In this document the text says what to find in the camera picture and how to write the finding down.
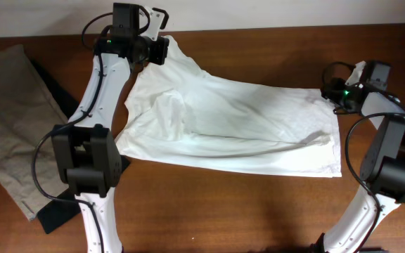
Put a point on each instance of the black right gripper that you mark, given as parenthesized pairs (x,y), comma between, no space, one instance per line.
(334,88)

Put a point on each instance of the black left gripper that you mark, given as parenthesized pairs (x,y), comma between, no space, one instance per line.
(158,56)

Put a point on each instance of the white t-shirt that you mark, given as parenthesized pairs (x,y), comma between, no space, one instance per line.
(181,114)

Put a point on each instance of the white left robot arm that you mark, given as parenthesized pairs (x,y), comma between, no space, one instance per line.
(86,154)

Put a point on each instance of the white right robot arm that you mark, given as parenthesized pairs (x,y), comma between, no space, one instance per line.
(381,176)

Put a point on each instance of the khaki beige garment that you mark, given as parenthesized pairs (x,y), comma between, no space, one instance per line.
(28,111)

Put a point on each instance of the black garment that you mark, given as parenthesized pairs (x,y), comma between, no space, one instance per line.
(55,213)

